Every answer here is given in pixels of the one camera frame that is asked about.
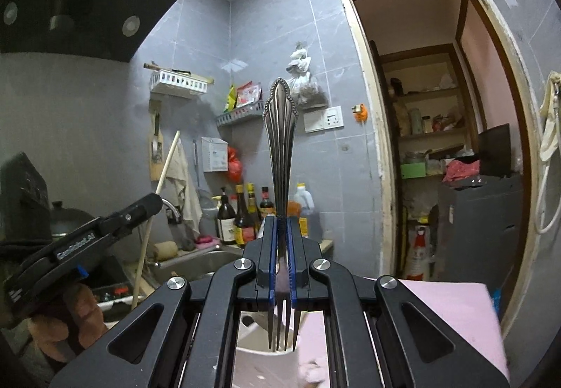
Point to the pink sponge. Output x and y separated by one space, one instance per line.
207 242

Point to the metal faucet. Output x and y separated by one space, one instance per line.
172 208

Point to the wooden cutting board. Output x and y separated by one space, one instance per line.
156 151

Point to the pink foam mat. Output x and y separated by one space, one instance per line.
438 304

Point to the wooden door frame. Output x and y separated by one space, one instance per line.
372 107

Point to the hanging clear plastic bag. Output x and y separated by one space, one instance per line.
307 85

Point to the white wall socket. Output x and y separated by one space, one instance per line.
323 119

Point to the white wall basket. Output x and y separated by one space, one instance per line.
177 82

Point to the red cloth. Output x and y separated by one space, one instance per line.
460 171

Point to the red plastic bag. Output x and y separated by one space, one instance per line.
235 166

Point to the wooden shelf unit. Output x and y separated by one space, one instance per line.
434 133

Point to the black cabinet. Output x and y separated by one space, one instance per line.
477 230

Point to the orange packet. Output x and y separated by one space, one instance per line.
292 209

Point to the black range hood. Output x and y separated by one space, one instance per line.
87 6

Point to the yellow snack packet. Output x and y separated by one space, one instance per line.
230 99

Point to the dark bottle white label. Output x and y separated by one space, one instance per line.
226 225

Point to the grey wall shelf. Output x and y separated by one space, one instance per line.
236 116

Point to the metal pot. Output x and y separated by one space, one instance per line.
70 223

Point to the hanging beige towel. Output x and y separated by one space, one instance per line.
182 177

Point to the green box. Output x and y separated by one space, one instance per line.
413 171

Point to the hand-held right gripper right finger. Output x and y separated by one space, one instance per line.
292 261

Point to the dark sauce bottle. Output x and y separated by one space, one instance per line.
266 206
254 201
244 225

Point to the red snack packet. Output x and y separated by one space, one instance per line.
247 95

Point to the wooden chopstick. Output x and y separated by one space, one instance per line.
168 164

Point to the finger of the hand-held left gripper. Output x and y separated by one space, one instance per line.
131 215

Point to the ornate metal fork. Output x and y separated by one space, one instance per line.
280 151

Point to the white wall box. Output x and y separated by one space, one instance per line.
214 154

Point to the person's left hand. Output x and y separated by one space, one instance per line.
79 309

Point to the white cup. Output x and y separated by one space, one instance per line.
258 370

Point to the orange wall hook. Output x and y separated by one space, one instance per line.
359 112

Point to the black monitor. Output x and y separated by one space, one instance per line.
495 151

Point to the steel sink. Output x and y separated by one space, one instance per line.
197 263

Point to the cream rubber glove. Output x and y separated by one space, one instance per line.
550 116

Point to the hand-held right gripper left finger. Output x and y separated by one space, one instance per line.
272 261

